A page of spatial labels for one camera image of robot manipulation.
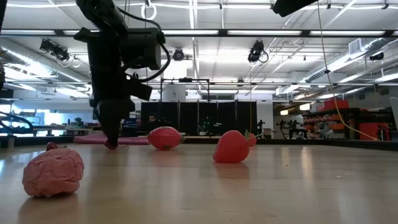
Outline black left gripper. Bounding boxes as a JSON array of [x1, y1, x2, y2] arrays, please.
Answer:
[[73, 27, 154, 148]]

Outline small dark red radish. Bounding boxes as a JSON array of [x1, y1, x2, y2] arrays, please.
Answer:
[[45, 141, 68, 152], [104, 140, 128, 150]]

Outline red oval toy vegetable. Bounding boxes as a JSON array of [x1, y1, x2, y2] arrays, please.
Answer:
[[147, 126, 185, 151]]

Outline pink wrinkled ball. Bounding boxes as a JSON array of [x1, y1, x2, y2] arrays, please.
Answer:
[[21, 147, 85, 197]]

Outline purple folded cloth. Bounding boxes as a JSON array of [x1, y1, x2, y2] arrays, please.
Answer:
[[73, 134, 150, 146]]

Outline cluttered background workbench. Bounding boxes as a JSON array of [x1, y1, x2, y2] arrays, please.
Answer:
[[30, 117, 94, 137]]

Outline white cylindrical tank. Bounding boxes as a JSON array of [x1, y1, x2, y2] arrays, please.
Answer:
[[162, 84, 187, 103]]

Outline black partition panels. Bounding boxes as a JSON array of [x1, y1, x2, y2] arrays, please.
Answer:
[[140, 101, 258, 137]]

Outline black overhead crossbar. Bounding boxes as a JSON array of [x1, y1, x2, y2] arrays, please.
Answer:
[[0, 29, 398, 38]]

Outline black background robot rig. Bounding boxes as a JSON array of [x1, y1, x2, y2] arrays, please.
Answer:
[[276, 119, 308, 140]]

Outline shelf with orange bins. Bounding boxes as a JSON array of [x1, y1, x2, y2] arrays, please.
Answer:
[[303, 98, 391, 141]]

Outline black metal gantry frame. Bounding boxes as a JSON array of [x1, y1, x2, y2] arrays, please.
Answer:
[[159, 77, 211, 103]]

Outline black ceiling-mounted camera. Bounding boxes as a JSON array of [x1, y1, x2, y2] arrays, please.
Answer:
[[247, 39, 269, 64], [39, 38, 70, 62]]

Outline black curved cable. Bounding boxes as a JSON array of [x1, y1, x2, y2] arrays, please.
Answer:
[[0, 111, 34, 135]]

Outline white hanging ring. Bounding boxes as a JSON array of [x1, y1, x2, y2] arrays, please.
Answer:
[[140, 0, 158, 22]]

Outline black aluminium table frame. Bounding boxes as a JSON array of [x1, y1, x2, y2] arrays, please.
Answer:
[[0, 135, 398, 152]]

